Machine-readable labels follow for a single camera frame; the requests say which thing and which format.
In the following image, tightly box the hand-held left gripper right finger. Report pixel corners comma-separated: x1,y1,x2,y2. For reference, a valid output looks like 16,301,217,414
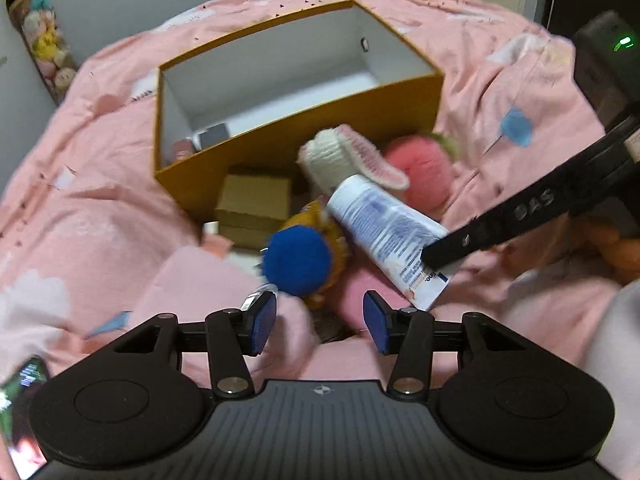
363,291,526,397

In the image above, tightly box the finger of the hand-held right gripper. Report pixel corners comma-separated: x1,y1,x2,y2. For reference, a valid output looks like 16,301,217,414
421,115,640,266

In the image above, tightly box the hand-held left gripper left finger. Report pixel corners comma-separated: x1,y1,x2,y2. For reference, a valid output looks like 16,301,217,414
114,291,278,400

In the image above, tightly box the brown plush with blue hat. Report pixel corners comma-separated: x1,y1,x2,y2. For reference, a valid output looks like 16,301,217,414
260,200,351,311

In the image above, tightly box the white squeeze tube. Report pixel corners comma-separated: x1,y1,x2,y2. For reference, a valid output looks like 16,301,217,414
326,174,453,311

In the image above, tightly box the orange cardboard box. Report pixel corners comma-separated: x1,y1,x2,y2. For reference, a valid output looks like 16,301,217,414
152,0,446,223

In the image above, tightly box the white and pink crochet toy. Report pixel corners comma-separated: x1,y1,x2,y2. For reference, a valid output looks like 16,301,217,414
297,125,410,196

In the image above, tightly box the person's right hand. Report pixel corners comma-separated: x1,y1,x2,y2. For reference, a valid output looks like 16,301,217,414
582,215,640,283

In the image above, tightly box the pink strawberry plush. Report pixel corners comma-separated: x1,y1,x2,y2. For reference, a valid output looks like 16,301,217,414
385,131,461,213

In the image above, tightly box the small black box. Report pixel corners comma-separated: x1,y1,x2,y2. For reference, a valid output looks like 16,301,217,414
197,124,232,152

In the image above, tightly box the pink cloud-print blanket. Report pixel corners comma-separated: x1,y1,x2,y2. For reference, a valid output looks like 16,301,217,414
0,0,640,480

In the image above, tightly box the smartphone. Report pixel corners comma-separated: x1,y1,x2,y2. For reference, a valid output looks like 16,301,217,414
0,355,51,480

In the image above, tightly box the hanging plush toy organizer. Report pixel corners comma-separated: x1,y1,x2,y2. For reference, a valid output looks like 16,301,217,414
0,0,81,106

